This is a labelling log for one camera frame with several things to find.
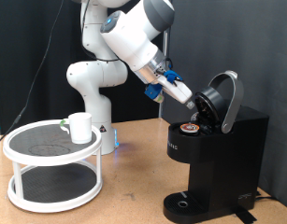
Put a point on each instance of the orange coffee pod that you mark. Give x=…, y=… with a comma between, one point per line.
x=189, y=128

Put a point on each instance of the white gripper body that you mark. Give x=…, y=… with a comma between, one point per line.
x=177, y=90

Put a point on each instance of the black tape strip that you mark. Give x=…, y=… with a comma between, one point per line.
x=246, y=216

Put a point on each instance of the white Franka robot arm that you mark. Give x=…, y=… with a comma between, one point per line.
x=130, y=37

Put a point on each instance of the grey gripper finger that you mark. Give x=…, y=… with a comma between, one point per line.
x=188, y=104
x=192, y=104

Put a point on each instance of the black curtain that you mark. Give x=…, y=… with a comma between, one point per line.
x=12, y=46

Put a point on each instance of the white mug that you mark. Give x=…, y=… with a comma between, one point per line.
x=80, y=129

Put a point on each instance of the black Keurig coffee machine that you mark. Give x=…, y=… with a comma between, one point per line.
x=230, y=155

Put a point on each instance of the white two-tier turntable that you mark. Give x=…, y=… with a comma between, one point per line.
x=40, y=137

